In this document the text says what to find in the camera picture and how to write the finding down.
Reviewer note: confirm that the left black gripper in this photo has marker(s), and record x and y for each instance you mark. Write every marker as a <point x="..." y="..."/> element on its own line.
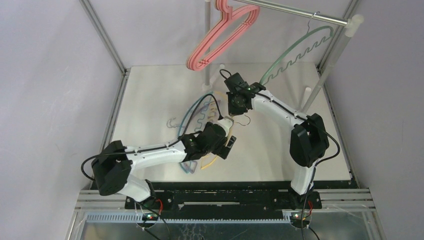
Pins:
<point x="222" y="151"/>

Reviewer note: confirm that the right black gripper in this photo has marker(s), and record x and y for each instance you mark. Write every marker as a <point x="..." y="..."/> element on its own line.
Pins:
<point x="236" y="107"/>

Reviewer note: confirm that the green wavy wire hanger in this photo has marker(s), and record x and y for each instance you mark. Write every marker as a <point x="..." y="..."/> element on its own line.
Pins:
<point x="310" y="41"/>

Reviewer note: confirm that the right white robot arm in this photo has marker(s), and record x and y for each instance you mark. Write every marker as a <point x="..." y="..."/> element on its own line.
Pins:
<point x="308" y="141"/>

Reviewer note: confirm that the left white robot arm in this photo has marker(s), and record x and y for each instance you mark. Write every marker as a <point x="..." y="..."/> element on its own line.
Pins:
<point x="116" y="168"/>

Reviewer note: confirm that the right circuit board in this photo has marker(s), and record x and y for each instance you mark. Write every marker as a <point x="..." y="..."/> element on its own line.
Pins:
<point x="299" y="221"/>

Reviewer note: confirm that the circuit board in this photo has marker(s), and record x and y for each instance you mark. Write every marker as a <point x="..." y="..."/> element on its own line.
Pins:
<point x="299" y="221"/>
<point x="150" y="217"/>

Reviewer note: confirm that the left circuit board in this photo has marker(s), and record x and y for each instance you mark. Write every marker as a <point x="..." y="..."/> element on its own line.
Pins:
<point x="150" y="217"/>

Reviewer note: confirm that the silver clothes rack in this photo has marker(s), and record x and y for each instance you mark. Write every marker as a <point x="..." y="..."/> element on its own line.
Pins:
<point x="234" y="22"/>

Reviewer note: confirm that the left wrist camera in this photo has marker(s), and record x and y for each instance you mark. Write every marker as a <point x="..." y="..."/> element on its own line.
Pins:
<point x="226" y="123"/>

